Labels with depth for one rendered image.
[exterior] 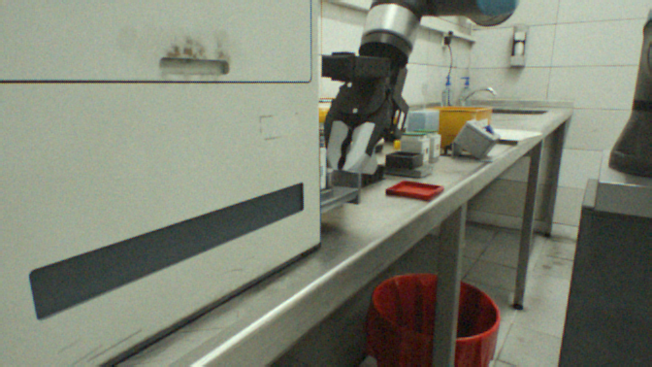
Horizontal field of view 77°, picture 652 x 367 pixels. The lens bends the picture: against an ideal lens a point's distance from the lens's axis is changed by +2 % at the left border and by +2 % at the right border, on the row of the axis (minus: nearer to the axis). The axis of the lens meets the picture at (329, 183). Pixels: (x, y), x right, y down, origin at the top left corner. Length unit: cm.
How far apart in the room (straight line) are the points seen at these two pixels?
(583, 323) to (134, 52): 67
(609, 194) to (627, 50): 250
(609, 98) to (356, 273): 279
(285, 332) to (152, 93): 20
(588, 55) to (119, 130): 299
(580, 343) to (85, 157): 69
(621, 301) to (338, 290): 45
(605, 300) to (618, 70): 248
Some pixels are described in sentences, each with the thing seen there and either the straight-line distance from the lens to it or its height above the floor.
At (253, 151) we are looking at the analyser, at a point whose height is 99.
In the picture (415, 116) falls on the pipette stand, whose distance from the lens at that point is 94.
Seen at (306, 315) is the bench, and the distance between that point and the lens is 35.
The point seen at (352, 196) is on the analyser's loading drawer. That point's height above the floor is 91.
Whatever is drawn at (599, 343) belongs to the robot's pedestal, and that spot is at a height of 67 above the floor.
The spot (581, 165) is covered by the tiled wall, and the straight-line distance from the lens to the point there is 315.
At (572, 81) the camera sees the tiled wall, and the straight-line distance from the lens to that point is 311.
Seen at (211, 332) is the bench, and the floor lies 88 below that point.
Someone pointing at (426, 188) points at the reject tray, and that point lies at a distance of 66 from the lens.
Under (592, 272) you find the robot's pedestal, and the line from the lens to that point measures 71.
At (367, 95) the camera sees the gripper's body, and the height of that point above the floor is 102.
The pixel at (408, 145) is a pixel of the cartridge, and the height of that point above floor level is 92.
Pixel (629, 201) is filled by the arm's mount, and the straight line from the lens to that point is 65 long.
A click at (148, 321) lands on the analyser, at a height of 89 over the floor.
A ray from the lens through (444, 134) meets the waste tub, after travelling 108.
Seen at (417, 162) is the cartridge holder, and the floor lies 90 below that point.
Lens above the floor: 104
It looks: 14 degrees down
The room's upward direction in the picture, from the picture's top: straight up
